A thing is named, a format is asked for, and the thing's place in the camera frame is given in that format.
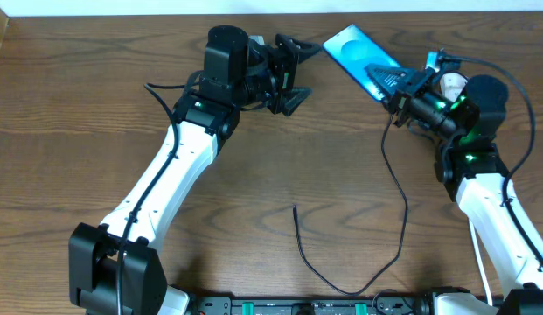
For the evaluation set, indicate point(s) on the blue Galaxy smartphone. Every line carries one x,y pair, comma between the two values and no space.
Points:
353,50

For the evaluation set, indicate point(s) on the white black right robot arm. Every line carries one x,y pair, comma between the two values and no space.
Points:
467,162

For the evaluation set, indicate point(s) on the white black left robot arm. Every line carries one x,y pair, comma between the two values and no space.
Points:
114,267

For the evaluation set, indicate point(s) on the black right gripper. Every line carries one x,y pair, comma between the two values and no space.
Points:
407,90

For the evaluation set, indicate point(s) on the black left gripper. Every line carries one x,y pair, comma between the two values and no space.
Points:
281,74

